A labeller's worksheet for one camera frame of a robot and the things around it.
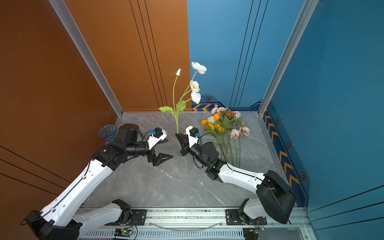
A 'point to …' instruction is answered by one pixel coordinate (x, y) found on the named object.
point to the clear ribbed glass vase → (185, 163)
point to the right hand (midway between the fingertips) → (176, 134)
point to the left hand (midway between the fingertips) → (169, 146)
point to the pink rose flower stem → (235, 133)
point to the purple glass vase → (108, 131)
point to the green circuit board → (123, 232)
